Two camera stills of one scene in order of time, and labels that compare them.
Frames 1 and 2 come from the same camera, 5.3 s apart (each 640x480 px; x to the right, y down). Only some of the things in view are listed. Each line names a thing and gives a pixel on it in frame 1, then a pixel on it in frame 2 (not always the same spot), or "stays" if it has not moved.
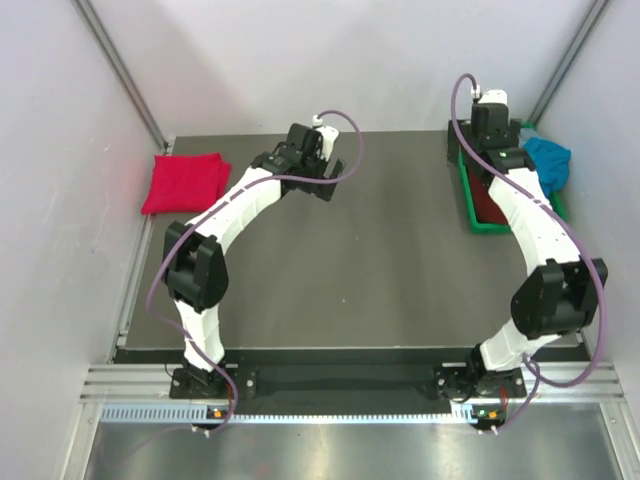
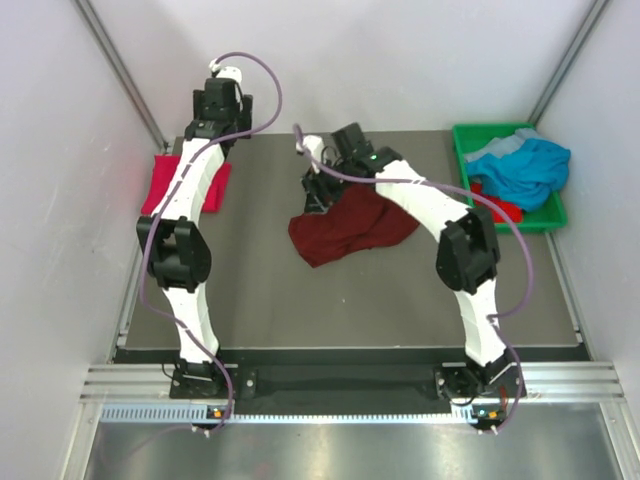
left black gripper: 320,190 to 242,112
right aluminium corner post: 568,61 stays
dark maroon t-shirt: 487,210 to 358,218
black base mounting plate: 498,383 stays
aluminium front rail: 572,380 stays
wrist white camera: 329,136 to 226,72
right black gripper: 452,144 to 316,192
